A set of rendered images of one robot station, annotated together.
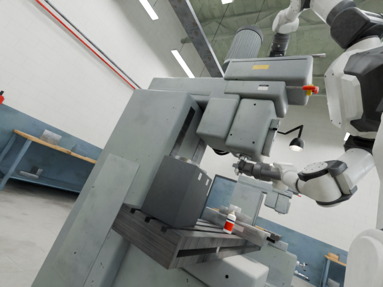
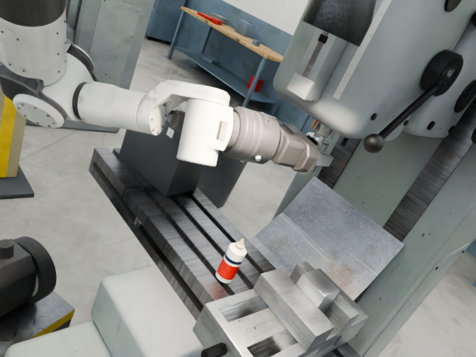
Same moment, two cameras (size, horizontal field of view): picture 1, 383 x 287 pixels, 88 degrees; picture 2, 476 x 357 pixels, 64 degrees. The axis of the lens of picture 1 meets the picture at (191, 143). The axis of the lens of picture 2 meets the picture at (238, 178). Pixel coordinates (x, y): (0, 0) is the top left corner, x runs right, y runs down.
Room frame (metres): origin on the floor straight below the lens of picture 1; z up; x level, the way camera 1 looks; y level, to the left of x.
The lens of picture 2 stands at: (0.99, -1.01, 1.44)
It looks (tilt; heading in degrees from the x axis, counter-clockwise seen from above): 24 degrees down; 93
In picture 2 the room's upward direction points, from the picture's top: 25 degrees clockwise
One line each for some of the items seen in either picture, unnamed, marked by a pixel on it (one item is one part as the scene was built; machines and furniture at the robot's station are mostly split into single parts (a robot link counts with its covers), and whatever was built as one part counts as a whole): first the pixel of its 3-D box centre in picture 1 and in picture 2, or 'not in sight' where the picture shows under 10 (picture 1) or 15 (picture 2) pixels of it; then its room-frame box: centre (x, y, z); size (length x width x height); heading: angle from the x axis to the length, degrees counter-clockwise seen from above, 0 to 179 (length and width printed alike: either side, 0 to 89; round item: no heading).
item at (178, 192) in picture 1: (182, 191); (167, 143); (0.71, -0.03, 1.00); 0.22 x 0.12 x 0.20; 155
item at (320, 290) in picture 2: (234, 211); (314, 293); (1.19, -0.38, 1.01); 0.06 x 0.05 x 0.06; 143
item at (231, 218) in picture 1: (230, 221); (233, 258); (1.02, -0.33, 0.96); 0.04 x 0.04 x 0.11
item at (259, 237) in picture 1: (236, 222); (292, 315); (1.17, -0.41, 0.96); 0.35 x 0.15 x 0.11; 53
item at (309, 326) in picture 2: (242, 217); (292, 306); (1.15, -0.43, 0.99); 0.15 x 0.06 x 0.04; 143
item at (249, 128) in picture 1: (251, 130); (376, 33); (1.06, -0.29, 1.47); 0.21 x 0.19 x 0.32; 145
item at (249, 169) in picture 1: (254, 170); (272, 143); (0.99, -0.35, 1.24); 0.13 x 0.12 x 0.10; 127
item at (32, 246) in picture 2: not in sight; (27, 269); (0.48, -0.20, 0.50); 0.20 x 0.05 x 0.20; 166
